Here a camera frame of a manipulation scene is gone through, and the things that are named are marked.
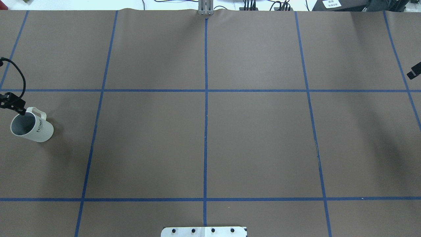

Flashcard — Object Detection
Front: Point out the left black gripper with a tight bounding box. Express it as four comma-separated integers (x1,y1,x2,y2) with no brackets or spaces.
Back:
0,92,27,116

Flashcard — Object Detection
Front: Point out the white mug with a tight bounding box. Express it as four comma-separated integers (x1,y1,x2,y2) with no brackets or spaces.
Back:
10,107,54,143

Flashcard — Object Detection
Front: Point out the black labelled box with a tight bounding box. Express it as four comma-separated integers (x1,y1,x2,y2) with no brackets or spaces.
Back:
311,0,369,12

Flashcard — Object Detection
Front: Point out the metal mounting plate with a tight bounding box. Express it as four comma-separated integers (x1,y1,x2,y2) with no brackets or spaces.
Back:
161,226,248,237

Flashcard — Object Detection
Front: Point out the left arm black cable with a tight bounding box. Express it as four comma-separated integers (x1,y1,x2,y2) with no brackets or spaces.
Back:
0,57,27,99

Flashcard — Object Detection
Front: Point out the aluminium frame post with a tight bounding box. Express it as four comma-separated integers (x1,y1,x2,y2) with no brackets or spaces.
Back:
197,0,214,15

